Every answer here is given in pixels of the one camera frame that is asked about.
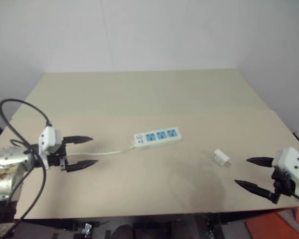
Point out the orange object under table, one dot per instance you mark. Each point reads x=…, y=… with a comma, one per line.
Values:
x=271, y=230

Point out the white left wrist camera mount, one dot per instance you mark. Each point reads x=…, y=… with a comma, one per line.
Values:
x=47, y=136

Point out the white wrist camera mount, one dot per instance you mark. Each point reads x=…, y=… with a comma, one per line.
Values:
x=294, y=161
x=47, y=136

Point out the white power strip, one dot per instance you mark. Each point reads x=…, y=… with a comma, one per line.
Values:
x=157, y=138

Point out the white plug adapter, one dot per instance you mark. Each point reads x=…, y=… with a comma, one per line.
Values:
x=220, y=157

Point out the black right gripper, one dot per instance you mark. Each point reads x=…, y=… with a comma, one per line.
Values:
x=282, y=185

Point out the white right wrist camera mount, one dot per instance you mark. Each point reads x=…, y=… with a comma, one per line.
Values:
x=294, y=161

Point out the silver metal clamp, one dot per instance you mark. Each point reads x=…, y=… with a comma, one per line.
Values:
x=86, y=228

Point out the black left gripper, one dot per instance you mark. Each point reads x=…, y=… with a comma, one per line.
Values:
x=55, y=159

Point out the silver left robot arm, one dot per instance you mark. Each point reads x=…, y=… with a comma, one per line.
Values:
x=7, y=156

